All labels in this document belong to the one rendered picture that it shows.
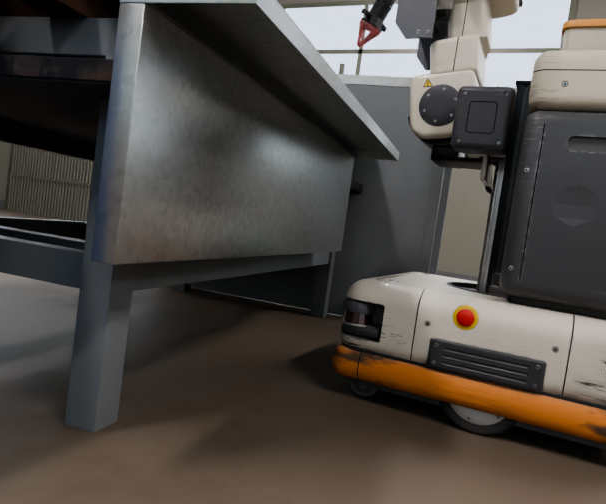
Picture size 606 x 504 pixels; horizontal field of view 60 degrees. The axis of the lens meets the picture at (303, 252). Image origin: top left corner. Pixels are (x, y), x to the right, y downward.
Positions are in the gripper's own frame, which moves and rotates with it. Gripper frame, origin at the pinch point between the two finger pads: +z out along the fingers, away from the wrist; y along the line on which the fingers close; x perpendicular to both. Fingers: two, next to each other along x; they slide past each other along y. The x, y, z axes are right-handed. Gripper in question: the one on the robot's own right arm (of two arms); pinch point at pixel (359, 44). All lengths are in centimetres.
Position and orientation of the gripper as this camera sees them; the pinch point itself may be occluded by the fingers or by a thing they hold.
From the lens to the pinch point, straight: 188.2
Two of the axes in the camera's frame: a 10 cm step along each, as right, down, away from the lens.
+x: 7.4, 5.7, -3.5
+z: -5.2, 8.2, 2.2
